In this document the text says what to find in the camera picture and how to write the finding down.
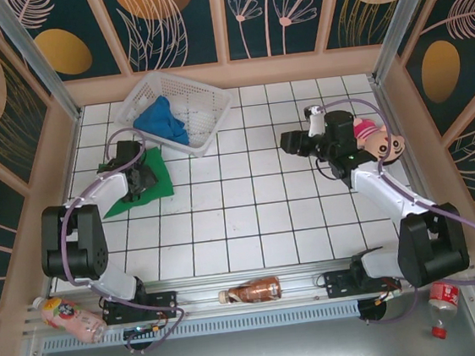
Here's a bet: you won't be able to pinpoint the yellow plug power wires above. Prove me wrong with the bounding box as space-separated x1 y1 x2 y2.
122 320 170 342
372 288 404 304

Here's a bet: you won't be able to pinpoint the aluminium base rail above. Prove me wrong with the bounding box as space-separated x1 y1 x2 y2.
18 246 475 337

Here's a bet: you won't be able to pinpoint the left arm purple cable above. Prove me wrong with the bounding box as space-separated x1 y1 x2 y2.
48 123 191 356

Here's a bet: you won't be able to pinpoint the perforated cable tray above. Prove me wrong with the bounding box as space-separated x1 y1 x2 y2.
41 303 362 353

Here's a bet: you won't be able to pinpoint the blue tank top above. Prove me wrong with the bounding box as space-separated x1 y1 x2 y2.
130 92 192 152

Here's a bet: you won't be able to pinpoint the green tank top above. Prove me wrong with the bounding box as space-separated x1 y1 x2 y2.
95 145 177 220

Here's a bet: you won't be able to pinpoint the white plastic perforated basket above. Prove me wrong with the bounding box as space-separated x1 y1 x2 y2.
112 63 239 165

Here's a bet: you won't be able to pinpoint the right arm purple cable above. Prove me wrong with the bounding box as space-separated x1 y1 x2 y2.
316 85 475 330

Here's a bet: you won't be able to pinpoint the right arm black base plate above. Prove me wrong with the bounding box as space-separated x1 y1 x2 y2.
322 263 403 301

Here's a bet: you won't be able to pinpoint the brown drink bottle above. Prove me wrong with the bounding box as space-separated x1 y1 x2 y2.
216 275 283 309

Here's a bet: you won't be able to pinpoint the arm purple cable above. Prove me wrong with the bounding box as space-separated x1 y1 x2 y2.
48 123 191 356
316 85 475 330

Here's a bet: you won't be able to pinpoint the clear bottle with red label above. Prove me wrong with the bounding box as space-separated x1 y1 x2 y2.
425 277 466 340

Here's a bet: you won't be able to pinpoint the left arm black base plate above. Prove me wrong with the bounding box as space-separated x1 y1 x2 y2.
100 289 181 327

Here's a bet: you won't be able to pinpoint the pink plush toy doll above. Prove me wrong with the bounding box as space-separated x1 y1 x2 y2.
352 112 409 169

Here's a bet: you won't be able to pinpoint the pink drink bottle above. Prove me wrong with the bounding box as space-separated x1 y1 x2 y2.
31 289 110 349

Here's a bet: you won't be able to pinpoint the aluminium frame post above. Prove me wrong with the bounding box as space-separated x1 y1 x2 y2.
362 0 445 85
0 0 85 128

